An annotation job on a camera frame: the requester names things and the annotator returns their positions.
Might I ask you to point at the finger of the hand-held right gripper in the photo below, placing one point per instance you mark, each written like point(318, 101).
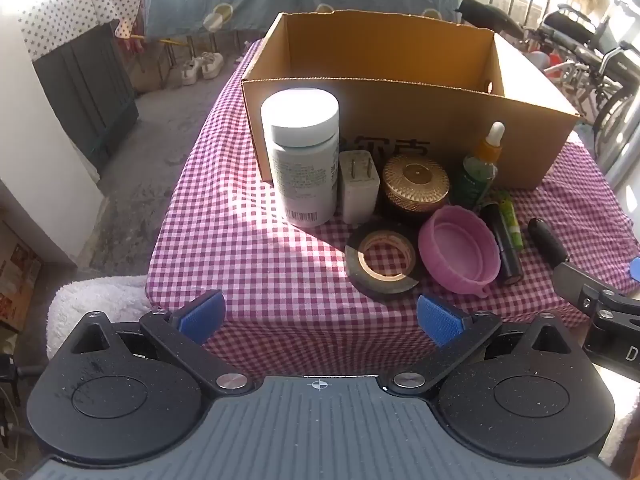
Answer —
point(580, 290)
point(635, 269)

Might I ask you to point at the white charger plug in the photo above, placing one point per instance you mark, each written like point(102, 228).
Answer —
point(360, 195)

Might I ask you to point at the cardboard box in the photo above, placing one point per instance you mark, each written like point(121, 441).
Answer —
point(400, 110)

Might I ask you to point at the printed cardboard carton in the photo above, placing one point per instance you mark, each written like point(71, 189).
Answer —
point(17, 275)

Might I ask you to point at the white fluffy cloth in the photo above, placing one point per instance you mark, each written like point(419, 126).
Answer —
point(95, 300)
point(625, 410)

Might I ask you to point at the black seat cushion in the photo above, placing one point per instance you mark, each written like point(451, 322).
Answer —
point(485, 12)

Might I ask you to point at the white plastic pill bottle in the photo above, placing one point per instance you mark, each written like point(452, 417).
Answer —
point(300, 170)

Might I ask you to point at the gold round tin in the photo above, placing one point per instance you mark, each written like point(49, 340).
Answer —
point(415, 185)

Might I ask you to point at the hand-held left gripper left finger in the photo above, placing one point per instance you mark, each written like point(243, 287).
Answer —
point(202, 317)

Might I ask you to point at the red checked tablecloth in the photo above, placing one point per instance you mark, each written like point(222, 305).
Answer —
point(250, 240)

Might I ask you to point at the black lipstick tube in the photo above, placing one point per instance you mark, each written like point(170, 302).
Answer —
point(505, 245)

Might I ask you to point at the black glossy oval case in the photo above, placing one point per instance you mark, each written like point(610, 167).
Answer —
point(545, 240)

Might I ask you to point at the green dropper bottle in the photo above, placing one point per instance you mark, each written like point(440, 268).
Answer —
point(477, 177)

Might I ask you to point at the black wheelchair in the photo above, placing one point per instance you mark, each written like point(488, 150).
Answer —
point(580, 30)

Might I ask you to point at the pink plastic lid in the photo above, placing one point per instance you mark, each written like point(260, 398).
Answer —
point(460, 245)

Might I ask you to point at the green glue stick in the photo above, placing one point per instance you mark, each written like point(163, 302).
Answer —
point(510, 210)

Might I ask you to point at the white polka-dot cloth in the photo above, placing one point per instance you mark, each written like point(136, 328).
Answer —
point(65, 10)

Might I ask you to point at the yellow pole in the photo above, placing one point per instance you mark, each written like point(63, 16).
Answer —
point(170, 41)

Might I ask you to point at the black tape roll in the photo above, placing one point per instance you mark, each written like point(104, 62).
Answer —
point(355, 270)

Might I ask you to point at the dark grey cabinet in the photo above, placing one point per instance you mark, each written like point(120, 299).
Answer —
point(85, 95)

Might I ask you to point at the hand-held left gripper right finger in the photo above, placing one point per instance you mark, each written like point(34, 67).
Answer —
point(440, 320)

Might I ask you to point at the red plastic bag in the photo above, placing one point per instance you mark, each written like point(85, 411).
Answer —
point(556, 60)

